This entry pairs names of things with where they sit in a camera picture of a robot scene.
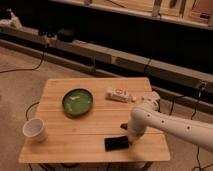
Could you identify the black eraser block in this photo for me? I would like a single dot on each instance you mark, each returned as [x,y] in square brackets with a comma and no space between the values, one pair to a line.
[116,143]

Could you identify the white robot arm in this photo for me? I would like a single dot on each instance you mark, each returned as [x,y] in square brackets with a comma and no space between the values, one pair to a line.
[146,114]

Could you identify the white tube with cap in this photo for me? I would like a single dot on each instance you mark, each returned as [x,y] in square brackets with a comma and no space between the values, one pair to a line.
[119,95]

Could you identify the green round plate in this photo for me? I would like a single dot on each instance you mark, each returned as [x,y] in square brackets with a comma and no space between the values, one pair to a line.
[77,102]

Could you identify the wooden table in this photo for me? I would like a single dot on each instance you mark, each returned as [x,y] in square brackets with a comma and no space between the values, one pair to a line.
[81,140]

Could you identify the brown oblong food item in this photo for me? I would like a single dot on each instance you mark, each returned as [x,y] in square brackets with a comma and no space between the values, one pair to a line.
[124,126]

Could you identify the black device on ledge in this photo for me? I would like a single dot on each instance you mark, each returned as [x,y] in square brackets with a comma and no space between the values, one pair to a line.
[66,35]

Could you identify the white paper cup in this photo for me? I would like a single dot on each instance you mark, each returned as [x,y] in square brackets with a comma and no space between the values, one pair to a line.
[35,129]

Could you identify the white object on ledge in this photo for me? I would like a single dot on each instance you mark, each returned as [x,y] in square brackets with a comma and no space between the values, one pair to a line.
[13,21]

